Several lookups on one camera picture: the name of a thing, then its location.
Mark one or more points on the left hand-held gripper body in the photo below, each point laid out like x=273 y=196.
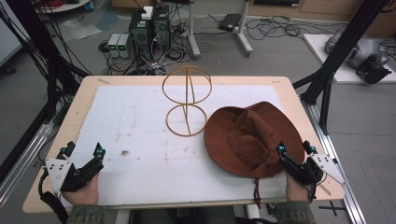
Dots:
x=81 y=175

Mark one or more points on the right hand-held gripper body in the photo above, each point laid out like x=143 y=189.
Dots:
x=303 y=172

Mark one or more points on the brown brimmed hat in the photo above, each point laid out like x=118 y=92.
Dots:
x=249 y=140

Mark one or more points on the person's left hand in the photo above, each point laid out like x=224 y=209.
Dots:
x=82 y=194

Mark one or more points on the person's right hand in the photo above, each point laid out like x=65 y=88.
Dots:
x=294 y=189

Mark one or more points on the white foam mat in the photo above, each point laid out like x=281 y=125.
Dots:
x=140 y=140

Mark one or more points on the white floor platform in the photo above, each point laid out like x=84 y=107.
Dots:
x=323 y=59

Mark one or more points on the black device on platform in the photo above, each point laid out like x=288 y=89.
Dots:
x=372 y=72

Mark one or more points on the grey bench power supply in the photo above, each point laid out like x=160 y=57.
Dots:
x=124 y=46
x=113 y=45

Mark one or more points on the grey rounded machine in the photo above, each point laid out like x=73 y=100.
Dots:
x=358 y=49

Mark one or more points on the grey metal stand leg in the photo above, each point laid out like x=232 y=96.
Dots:
x=193 y=34
x=243 y=34

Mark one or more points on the black computer tower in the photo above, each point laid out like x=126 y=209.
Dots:
x=140 y=34
x=161 y=28

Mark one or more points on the flat black box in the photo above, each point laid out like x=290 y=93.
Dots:
x=229 y=22

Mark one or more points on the white box on tower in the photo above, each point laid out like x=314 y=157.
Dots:
x=147 y=13

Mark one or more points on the aluminium rail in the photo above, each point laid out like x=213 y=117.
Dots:
x=21 y=161
x=336 y=155

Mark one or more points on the black frame strut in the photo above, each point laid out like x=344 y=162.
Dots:
x=339 y=53

